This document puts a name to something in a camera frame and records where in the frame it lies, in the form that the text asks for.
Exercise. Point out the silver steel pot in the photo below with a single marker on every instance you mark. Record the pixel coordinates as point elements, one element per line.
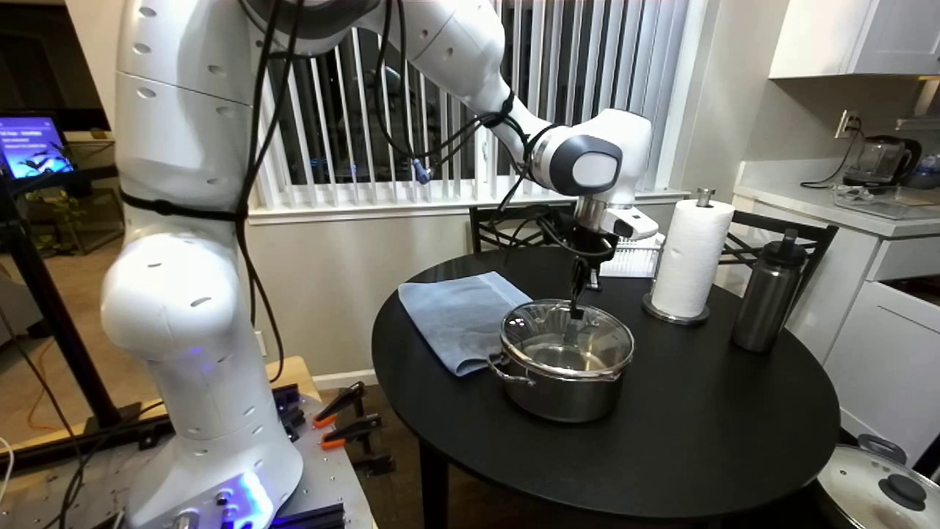
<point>549,398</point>

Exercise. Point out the black orange clamp upper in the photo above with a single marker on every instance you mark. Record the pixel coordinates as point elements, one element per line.
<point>348,398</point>

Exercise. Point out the white round appliance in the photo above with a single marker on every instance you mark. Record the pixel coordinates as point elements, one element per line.
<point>869,485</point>

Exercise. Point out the black chair at counter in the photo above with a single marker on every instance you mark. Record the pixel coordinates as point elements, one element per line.
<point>806,244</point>

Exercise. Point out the black orange clamp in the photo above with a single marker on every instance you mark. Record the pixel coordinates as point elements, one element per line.
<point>355,429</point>
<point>348,398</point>

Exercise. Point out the black chair at window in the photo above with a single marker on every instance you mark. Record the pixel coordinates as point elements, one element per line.
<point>526,225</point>

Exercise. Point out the black coffee maker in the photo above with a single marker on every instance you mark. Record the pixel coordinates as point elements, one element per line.
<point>882,163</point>

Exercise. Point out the white plastic basket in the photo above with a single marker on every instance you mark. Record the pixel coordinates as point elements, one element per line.
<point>636,257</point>

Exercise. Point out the monitor screen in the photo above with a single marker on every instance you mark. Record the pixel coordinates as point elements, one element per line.
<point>32,148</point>

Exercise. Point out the clear silver rimmed glass lid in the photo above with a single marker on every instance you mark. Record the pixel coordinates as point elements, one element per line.
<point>543,338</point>

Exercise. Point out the steel water bottle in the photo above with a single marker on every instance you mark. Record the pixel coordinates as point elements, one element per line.
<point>763,301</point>

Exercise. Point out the black round table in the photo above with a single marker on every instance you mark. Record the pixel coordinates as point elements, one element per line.
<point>696,433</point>

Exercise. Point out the blue cloth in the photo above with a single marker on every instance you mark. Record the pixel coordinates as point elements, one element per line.
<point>461,319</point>

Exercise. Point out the black orange clamp lower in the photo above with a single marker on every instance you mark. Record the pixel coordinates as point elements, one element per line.
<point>355,429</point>

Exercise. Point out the white paper towel roll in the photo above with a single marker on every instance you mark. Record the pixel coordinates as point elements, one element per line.
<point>689,260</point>

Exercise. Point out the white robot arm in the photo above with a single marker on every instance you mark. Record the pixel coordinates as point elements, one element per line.
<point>186,119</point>

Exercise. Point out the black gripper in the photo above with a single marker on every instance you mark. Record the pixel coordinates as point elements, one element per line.
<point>589,250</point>

